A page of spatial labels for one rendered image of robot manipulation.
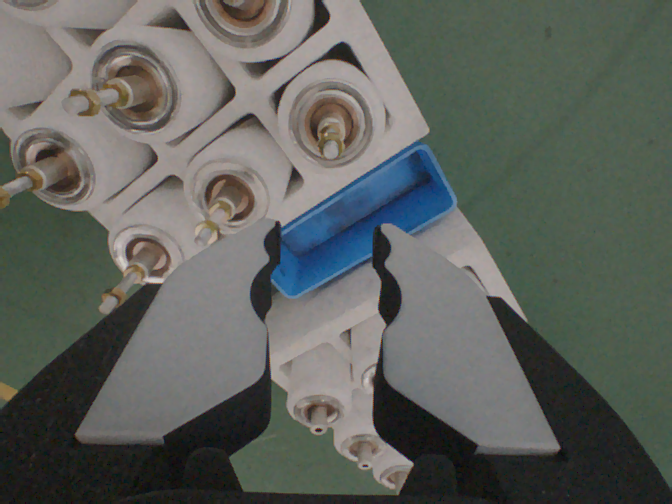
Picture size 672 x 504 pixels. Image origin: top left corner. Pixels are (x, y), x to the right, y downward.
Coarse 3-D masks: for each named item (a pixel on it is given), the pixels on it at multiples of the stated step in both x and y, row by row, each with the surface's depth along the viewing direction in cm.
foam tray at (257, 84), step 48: (144, 0) 31; (336, 0) 32; (336, 48) 43; (384, 48) 34; (48, 96) 36; (240, 96) 36; (384, 96) 36; (192, 144) 38; (384, 144) 38; (144, 192) 41; (288, 192) 43
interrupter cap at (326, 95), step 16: (320, 80) 28; (336, 80) 28; (304, 96) 29; (320, 96) 29; (336, 96) 29; (352, 96) 29; (304, 112) 30; (320, 112) 30; (336, 112) 30; (352, 112) 30; (368, 112) 30; (288, 128) 30; (304, 128) 30; (352, 128) 31; (368, 128) 30; (304, 144) 31; (352, 144) 31; (368, 144) 31; (320, 160) 32; (336, 160) 32; (352, 160) 32
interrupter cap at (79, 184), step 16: (48, 128) 30; (16, 144) 31; (32, 144) 31; (48, 144) 31; (64, 144) 31; (16, 160) 31; (32, 160) 31; (64, 160) 32; (80, 160) 32; (80, 176) 32; (48, 192) 33; (64, 192) 33; (80, 192) 33
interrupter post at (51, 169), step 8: (48, 160) 31; (56, 160) 31; (24, 168) 29; (32, 168) 29; (40, 168) 29; (48, 168) 30; (56, 168) 31; (64, 168) 32; (48, 176) 30; (56, 176) 31; (64, 176) 32; (48, 184) 30
